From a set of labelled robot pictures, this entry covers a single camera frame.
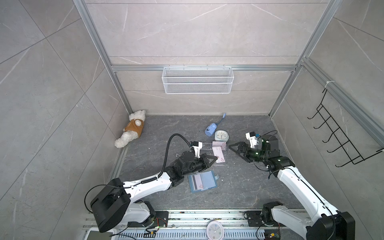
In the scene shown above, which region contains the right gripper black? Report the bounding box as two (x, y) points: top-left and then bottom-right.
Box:
(229, 142), (269, 164)

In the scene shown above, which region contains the clear acrylic organizer tray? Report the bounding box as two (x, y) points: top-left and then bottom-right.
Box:
(200, 142), (227, 156)

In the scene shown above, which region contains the blue leather card holder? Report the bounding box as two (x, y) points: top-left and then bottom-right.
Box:
(188, 171), (218, 193)

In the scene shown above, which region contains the pink white credit card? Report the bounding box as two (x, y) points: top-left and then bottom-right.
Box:
(212, 141), (227, 151)

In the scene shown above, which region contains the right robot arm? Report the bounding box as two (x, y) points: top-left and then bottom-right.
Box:
(228, 132), (356, 240)

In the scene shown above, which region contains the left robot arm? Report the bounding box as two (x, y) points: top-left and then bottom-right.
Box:
(90, 151), (218, 233)

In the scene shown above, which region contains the card with black stripe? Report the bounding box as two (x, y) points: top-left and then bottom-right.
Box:
(189, 175), (204, 192)

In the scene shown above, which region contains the small white round clock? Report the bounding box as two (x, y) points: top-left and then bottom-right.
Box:
(215, 130), (230, 143)

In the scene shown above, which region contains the blue brush tool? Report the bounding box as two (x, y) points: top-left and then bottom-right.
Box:
(205, 113), (226, 137)

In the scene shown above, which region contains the white clock at front edge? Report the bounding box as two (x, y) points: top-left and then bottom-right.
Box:
(207, 221), (225, 240)

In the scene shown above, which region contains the white teddy bear brown vest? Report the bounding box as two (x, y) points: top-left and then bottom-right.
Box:
(114, 110), (146, 149)

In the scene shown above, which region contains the white tablet device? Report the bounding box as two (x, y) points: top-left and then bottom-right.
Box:
(84, 227), (119, 240)

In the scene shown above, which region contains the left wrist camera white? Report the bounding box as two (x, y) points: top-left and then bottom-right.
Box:
(191, 141), (203, 159)

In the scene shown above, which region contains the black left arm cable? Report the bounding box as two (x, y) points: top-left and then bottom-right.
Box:
(157, 133), (193, 178)

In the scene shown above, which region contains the aluminium front rail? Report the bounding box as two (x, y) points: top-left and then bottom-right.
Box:
(80, 208), (319, 240)

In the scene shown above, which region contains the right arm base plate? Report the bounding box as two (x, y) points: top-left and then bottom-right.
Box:
(244, 210), (270, 227)

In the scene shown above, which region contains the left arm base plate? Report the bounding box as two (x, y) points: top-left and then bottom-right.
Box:
(128, 211), (169, 228)

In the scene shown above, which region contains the white wire mesh basket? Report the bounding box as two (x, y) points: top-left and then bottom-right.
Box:
(162, 67), (235, 95)

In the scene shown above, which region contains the black wire hook rack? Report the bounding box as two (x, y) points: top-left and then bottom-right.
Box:
(307, 89), (384, 168)

